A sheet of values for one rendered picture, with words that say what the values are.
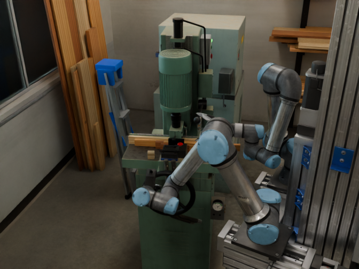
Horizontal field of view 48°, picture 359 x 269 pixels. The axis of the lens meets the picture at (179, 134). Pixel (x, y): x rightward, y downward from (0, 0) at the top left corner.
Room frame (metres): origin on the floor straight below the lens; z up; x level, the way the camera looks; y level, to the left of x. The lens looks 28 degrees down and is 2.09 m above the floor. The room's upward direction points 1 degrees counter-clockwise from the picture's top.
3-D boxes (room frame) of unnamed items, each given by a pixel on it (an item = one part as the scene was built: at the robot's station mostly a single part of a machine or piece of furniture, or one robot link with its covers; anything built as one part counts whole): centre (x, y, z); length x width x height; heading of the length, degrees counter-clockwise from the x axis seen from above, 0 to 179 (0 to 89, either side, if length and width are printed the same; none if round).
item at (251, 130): (1.83, -0.38, 1.12); 0.11 x 0.08 x 0.09; 83
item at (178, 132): (2.08, 0.01, 0.99); 0.14 x 0.07 x 0.09; 173
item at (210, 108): (2.23, -0.16, 1.02); 0.09 x 0.07 x 0.12; 83
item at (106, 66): (2.87, 0.46, 0.58); 0.27 x 0.25 x 1.16; 75
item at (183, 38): (2.20, 0.00, 1.54); 0.08 x 0.08 x 0.17; 83
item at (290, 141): (1.84, -0.62, 0.98); 0.13 x 0.12 x 0.14; 34
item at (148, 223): (2.18, 0.00, 0.36); 0.58 x 0.45 x 0.71; 173
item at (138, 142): (2.06, -0.04, 0.92); 0.62 x 0.02 x 0.04; 83
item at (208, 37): (2.36, -0.16, 1.40); 0.10 x 0.06 x 0.16; 173
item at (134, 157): (1.96, 0.02, 0.87); 0.61 x 0.30 x 0.06; 83
